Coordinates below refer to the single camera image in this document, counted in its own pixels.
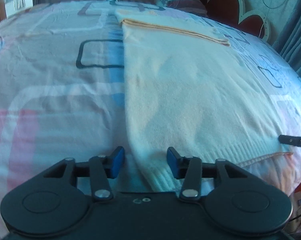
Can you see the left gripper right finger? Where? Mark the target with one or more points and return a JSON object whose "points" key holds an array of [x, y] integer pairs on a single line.
{"points": [[188, 169]]}

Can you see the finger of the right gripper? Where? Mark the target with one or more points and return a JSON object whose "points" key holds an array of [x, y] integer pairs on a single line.
{"points": [[290, 140]]}

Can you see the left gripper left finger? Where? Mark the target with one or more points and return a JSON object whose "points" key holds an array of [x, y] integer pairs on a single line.
{"points": [[102, 168]]}

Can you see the cream knit sweater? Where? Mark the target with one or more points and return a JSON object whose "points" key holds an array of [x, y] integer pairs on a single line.
{"points": [[187, 88]]}

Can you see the patterned bed sheet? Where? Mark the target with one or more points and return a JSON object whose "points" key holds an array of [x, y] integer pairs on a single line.
{"points": [[62, 90]]}

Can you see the blue side curtain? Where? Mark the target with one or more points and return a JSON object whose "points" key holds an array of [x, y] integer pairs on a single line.
{"points": [[288, 43]]}

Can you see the red white headboard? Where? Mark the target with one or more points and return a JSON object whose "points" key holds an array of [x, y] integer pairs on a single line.
{"points": [[234, 14]]}

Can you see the striped folded quilt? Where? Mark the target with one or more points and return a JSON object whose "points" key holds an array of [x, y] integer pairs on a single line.
{"points": [[191, 6]]}

